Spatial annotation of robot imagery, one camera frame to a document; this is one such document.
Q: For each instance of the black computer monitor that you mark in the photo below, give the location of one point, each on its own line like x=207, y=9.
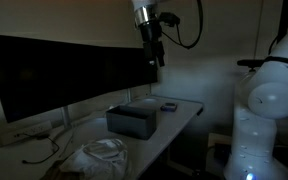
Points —
x=50, y=76
x=130, y=68

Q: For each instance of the black vertical pole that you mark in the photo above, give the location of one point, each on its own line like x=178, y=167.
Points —
x=285, y=16

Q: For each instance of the grey rectangular box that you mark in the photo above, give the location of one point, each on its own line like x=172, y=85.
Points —
x=130, y=126

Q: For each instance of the white power strip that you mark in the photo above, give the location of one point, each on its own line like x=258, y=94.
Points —
x=27, y=131

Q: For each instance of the white cloth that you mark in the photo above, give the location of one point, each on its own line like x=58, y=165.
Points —
x=100, y=160

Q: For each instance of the silver monitor stand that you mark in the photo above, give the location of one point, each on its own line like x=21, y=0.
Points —
x=66, y=116
x=128, y=96

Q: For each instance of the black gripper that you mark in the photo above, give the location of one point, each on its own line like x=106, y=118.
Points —
x=150, y=33

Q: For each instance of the small black box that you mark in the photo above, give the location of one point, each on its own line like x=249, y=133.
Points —
x=222, y=151

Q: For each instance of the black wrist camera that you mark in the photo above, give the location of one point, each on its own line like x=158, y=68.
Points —
x=169, y=19

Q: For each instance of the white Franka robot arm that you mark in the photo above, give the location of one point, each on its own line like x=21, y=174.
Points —
x=270, y=100

